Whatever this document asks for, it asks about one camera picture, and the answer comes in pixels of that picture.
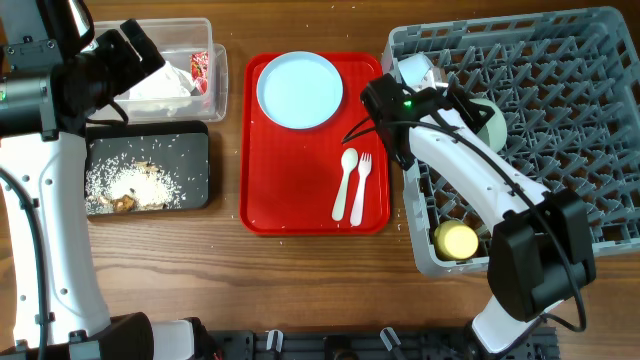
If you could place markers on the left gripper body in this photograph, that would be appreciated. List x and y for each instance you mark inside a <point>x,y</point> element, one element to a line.
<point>108,65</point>

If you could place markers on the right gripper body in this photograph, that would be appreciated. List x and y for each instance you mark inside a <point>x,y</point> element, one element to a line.
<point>455,98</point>

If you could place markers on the mint green bowl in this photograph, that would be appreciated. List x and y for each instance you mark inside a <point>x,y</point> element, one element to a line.
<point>494,132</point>

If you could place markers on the white napkin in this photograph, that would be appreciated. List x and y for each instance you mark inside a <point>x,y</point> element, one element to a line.
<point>167,82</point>

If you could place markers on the red sauce packet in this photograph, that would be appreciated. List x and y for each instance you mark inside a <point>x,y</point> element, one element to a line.
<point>199,70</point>

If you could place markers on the light blue food bowl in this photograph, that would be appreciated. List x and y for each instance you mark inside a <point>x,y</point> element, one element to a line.
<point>419,73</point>

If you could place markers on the white plastic fork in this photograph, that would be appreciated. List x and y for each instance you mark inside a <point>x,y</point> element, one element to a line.
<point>364,169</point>

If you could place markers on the yellow plastic cup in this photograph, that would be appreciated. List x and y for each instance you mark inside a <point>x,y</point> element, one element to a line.
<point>454,240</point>

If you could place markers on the white plastic spoon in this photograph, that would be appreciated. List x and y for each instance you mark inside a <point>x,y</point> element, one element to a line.
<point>349,161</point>

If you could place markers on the light blue plate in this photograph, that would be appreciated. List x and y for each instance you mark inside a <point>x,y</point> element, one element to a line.
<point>299,90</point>

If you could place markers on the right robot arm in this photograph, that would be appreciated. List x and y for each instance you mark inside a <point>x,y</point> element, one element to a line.
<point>541,252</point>

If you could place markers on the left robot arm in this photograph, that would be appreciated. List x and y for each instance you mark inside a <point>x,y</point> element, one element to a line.
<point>56,71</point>

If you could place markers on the grey dishwasher rack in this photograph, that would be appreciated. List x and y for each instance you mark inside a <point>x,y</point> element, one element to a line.
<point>568,85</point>

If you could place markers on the clear plastic bin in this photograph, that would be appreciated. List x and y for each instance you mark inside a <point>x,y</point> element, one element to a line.
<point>177,39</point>

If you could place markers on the black plastic tray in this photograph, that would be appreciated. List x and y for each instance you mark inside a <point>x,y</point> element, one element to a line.
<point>179,147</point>

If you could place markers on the food scraps and rice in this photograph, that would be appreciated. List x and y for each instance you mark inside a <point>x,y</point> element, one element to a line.
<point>116,185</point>

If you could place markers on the red serving tray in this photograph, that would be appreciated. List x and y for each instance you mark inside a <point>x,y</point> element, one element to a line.
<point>290,178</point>

